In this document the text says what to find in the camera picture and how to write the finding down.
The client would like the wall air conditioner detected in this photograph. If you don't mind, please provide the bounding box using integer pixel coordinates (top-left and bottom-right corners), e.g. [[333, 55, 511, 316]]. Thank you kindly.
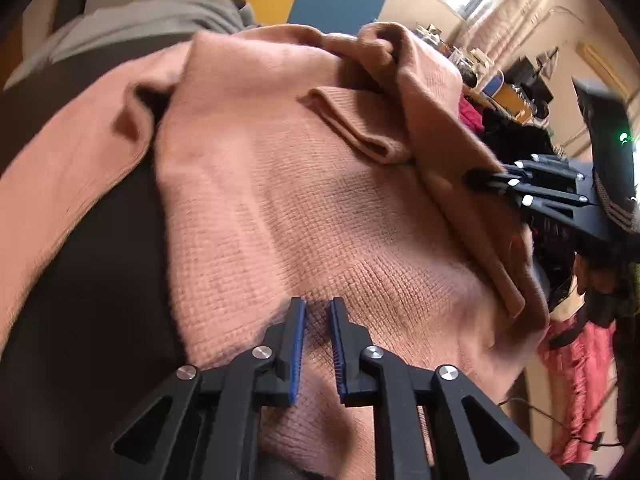
[[576, 41, 628, 92]]

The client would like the pink knit sweater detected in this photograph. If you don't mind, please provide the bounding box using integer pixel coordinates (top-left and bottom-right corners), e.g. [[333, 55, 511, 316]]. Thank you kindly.
[[0, 22, 551, 478]]

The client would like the pink fringed cloth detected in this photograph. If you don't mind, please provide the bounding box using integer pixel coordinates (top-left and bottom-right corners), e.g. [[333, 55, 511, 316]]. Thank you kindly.
[[539, 312, 623, 467]]

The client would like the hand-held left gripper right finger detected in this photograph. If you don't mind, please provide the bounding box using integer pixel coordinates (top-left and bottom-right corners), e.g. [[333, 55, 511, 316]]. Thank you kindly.
[[330, 297, 566, 480]]

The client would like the dark red garment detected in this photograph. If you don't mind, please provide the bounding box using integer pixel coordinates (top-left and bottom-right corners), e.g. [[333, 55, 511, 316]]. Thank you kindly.
[[457, 94, 485, 135]]

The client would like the pale patterned curtain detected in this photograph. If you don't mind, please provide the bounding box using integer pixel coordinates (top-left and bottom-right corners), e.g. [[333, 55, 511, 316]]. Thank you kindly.
[[462, 0, 556, 63]]

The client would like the grey garment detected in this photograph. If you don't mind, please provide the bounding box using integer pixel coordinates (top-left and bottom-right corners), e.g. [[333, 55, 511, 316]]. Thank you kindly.
[[4, 0, 261, 92]]

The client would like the black cable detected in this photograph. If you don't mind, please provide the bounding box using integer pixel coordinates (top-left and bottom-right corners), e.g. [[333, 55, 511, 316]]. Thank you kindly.
[[497, 397, 628, 450]]

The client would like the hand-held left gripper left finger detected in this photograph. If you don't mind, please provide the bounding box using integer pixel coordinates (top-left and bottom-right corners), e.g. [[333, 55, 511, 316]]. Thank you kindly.
[[60, 297, 307, 480]]

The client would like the pile of dark clothes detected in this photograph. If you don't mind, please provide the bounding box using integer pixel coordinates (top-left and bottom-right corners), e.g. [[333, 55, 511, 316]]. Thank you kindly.
[[477, 107, 581, 311]]

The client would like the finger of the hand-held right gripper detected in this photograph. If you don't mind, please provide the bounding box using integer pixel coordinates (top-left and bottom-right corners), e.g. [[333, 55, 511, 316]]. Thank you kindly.
[[466, 169, 596, 221], [514, 154, 597, 183]]

